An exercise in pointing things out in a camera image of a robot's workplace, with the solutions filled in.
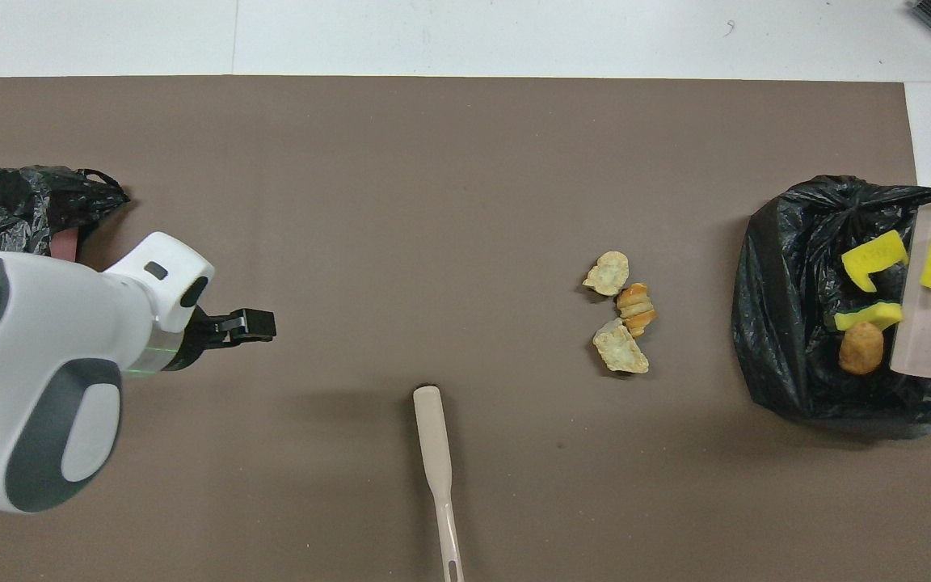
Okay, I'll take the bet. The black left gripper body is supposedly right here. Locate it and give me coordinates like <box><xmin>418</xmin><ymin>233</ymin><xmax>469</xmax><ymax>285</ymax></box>
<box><xmin>165</xmin><ymin>303</ymin><xmax>232</xmax><ymax>373</ymax></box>

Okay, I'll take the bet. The beige brush with black bristles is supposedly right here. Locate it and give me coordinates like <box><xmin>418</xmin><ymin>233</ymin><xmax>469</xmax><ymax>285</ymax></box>
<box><xmin>413</xmin><ymin>386</ymin><xmax>465</xmax><ymax>582</ymax></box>

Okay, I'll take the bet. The pale bread chunk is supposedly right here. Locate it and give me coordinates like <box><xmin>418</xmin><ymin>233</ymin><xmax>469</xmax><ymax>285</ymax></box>
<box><xmin>583</xmin><ymin>251</ymin><xmax>630</xmax><ymax>297</ymax></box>
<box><xmin>592</xmin><ymin>318</ymin><xmax>651</xmax><ymax>375</ymax></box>

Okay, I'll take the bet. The orange striped croissant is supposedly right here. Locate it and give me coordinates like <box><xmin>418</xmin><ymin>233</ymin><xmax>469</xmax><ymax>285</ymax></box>
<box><xmin>616</xmin><ymin>283</ymin><xmax>658</xmax><ymax>338</ymax></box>

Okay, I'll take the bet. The yellow notched sponge piece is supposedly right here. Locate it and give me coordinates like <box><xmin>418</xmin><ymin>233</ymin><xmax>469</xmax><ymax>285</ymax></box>
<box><xmin>841</xmin><ymin>230</ymin><xmax>909</xmax><ymax>292</ymax></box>

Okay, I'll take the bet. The black plastic trash bag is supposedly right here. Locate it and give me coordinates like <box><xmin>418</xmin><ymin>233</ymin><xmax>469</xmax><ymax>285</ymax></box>
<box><xmin>731</xmin><ymin>174</ymin><xmax>931</xmax><ymax>427</ymax></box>
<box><xmin>0</xmin><ymin>166</ymin><xmax>131</xmax><ymax>264</ymax></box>

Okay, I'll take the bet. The brown table mat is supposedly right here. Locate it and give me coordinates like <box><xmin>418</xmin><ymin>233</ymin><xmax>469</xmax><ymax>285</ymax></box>
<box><xmin>0</xmin><ymin>75</ymin><xmax>931</xmax><ymax>582</ymax></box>

